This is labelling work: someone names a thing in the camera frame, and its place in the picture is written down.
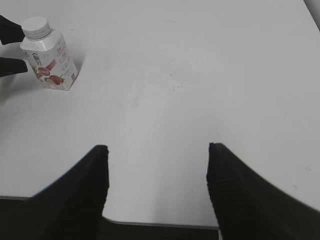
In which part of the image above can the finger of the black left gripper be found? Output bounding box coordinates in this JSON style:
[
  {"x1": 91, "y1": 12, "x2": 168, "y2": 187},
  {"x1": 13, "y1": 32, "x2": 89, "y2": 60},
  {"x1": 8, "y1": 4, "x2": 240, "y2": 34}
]
[
  {"x1": 0, "y1": 57, "x2": 28, "y2": 77},
  {"x1": 0, "y1": 15, "x2": 25, "y2": 45}
]

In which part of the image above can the white strawberry yogurt bottle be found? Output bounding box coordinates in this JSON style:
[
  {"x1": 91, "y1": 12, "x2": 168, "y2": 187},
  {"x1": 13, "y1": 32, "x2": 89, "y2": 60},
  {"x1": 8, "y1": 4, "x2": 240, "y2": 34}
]
[{"x1": 20, "y1": 29, "x2": 79, "y2": 91}]

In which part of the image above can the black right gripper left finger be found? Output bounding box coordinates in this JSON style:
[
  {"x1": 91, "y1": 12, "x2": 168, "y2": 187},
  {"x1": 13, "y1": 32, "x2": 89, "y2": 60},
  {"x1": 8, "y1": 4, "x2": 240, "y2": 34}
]
[{"x1": 0, "y1": 145, "x2": 109, "y2": 240}]

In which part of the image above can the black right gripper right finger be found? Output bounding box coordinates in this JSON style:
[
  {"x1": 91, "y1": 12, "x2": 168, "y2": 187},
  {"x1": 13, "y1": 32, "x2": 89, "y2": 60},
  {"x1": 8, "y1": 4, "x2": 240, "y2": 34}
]
[{"x1": 206, "y1": 143, "x2": 320, "y2": 240}]

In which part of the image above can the white plastic bottle cap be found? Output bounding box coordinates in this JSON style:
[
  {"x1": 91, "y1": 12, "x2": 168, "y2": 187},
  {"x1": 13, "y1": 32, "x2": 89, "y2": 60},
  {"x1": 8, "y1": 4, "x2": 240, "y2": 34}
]
[{"x1": 21, "y1": 16, "x2": 51, "y2": 40}]

